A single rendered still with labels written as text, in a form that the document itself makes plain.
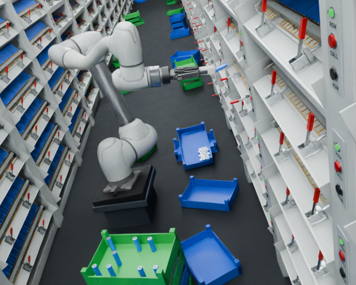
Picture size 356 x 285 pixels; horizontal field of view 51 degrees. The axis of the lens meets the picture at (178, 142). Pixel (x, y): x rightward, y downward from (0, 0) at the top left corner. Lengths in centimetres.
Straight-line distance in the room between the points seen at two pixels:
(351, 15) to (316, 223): 58
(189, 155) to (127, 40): 122
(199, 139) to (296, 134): 178
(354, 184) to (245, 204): 160
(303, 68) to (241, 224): 140
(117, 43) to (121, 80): 16
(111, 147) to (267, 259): 97
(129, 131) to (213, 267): 86
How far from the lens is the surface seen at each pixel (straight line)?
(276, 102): 104
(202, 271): 185
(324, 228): 92
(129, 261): 145
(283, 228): 147
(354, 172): 55
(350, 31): 46
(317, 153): 81
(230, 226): 203
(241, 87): 166
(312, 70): 71
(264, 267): 182
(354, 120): 50
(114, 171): 206
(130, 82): 161
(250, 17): 115
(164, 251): 142
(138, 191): 204
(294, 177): 106
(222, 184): 226
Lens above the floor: 139
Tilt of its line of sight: 29 degrees down
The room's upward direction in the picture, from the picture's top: 16 degrees counter-clockwise
